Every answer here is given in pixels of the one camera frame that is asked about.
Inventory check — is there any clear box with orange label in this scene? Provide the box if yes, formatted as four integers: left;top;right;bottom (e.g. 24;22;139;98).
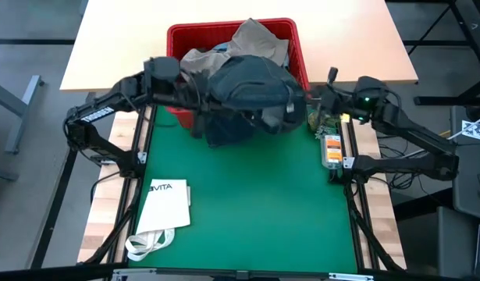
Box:
320;133;345;171

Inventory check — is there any green table mat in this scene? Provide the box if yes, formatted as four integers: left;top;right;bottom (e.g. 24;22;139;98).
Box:
128;105;358;274

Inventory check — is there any black aluminium frame rail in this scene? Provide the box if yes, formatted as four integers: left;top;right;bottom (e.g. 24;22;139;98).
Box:
83;104;158;266
336;116;405;272

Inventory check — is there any red plastic laundry bin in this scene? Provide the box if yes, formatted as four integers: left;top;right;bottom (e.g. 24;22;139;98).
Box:
165;17;311;130

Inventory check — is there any small potted artificial plant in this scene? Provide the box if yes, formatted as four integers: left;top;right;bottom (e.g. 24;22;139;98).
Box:
308;108;341;138

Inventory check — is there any white printed paper tag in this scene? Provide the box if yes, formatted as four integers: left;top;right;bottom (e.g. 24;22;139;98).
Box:
460;119;480;144

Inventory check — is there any grey metal desk leg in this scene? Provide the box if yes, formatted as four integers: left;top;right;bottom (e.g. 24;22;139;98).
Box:
0;75;45;155

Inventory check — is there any light wooden table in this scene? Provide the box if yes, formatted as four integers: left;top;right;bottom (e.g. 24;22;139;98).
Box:
59;0;419;93

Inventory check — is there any white cloth tote bag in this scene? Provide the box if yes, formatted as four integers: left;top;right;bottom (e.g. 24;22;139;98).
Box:
124;178;192;262

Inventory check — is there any grey cabinet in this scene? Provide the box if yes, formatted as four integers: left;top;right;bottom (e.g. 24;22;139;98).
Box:
450;105;480;222

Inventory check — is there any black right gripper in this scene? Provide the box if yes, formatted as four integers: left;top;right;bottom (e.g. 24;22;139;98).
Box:
315;66;358;119

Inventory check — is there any bundle of black cables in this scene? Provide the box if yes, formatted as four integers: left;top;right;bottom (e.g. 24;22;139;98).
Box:
375;134;434;194

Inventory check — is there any tan crumpled garment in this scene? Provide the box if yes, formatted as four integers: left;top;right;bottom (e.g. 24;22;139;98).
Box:
180;17;290;77

